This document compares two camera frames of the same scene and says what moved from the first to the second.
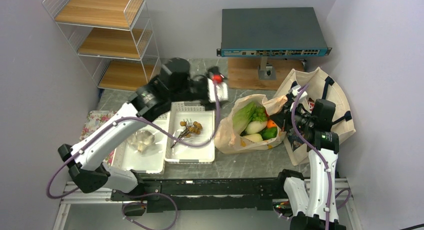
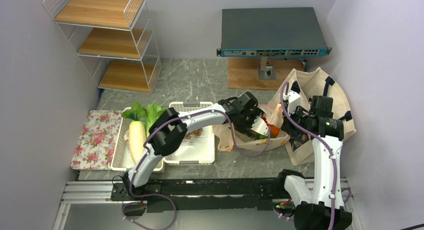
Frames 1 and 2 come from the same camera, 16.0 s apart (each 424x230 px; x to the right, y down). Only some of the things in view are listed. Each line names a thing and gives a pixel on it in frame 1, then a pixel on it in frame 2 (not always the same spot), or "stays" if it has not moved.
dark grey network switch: [263, 32] stays
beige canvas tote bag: [318, 85] stays
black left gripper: [208, 104] -> [255, 112]
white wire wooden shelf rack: [107, 31] stays
